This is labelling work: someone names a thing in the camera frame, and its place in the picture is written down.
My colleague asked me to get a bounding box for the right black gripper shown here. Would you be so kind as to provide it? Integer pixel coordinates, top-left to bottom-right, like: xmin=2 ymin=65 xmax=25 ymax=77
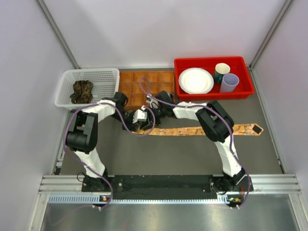
xmin=141 ymin=106 xmax=167 ymax=131

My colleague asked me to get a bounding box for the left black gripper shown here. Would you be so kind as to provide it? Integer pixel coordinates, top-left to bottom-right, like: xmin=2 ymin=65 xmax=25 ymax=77
xmin=111 ymin=110 xmax=139 ymax=132

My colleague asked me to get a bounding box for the orange patterned tie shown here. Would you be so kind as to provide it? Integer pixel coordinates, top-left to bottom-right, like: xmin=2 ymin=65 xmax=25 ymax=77
xmin=133 ymin=123 xmax=264 ymax=136

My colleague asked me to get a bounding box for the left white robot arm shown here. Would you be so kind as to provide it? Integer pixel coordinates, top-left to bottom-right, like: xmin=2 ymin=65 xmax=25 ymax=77
xmin=65 ymin=92 xmax=147 ymax=192

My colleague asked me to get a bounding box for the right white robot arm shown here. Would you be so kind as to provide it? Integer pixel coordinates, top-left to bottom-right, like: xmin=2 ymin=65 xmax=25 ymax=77
xmin=145 ymin=91 xmax=252 ymax=192

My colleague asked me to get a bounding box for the orange compartment tray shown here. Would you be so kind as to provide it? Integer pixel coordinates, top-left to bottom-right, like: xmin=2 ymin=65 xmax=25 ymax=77
xmin=119 ymin=71 xmax=175 ymax=110

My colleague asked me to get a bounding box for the white perforated plastic basket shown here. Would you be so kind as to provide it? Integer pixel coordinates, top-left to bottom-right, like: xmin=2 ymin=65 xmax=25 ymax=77
xmin=54 ymin=68 xmax=120 ymax=110

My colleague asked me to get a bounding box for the white paper plate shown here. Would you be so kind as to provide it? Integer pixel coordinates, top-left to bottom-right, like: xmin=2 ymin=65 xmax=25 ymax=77
xmin=179 ymin=68 xmax=214 ymax=94

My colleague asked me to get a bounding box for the dark camouflage tie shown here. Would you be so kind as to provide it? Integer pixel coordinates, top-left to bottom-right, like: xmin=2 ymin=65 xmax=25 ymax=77
xmin=70 ymin=80 xmax=93 ymax=104

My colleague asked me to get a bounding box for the green cup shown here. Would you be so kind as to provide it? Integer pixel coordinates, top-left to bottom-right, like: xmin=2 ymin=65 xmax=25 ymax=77
xmin=214 ymin=63 xmax=231 ymax=84

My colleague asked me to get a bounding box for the lavender plastic cup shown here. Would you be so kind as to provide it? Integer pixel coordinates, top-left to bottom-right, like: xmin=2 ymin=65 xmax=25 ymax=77
xmin=220 ymin=73 xmax=240 ymax=93

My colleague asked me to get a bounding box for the red plastic bin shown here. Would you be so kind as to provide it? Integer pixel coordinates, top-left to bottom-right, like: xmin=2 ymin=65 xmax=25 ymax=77
xmin=174 ymin=56 xmax=255 ymax=101

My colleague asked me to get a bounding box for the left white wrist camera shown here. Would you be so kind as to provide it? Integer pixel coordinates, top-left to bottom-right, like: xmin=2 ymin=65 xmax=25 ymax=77
xmin=133 ymin=105 xmax=147 ymax=123

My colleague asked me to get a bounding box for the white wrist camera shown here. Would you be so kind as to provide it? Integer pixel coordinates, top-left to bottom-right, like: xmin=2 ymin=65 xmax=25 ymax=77
xmin=145 ymin=96 xmax=159 ymax=109
xmin=133 ymin=105 xmax=147 ymax=123

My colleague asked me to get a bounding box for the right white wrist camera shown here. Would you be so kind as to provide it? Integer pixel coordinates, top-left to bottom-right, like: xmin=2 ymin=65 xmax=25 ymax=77
xmin=145 ymin=96 xmax=159 ymax=109

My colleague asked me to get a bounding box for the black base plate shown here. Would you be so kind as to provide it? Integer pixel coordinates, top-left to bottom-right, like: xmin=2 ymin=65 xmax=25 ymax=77
xmin=81 ymin=174 xmax=253 ymax=200

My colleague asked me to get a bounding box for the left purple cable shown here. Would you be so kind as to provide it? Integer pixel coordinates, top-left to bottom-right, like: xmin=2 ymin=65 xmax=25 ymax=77
xmin=62 ymin=102 xmax=156 ymax=211

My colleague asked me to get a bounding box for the purple cable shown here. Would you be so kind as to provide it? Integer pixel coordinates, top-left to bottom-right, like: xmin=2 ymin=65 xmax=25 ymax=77
xmin=139 ymin=77 xmax=252 ymax=209
xmin=62 ymin=102 xmax=156 ymax=211

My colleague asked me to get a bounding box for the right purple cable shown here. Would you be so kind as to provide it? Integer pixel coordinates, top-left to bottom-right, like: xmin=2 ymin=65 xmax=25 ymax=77
xmin=139 ymin=77 xmax=252 ymax=209

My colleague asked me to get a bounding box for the slotted cable duct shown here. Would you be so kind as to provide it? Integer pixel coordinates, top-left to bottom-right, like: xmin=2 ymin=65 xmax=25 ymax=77
xmin=48 ymin=194 xmax=242 ymax=205

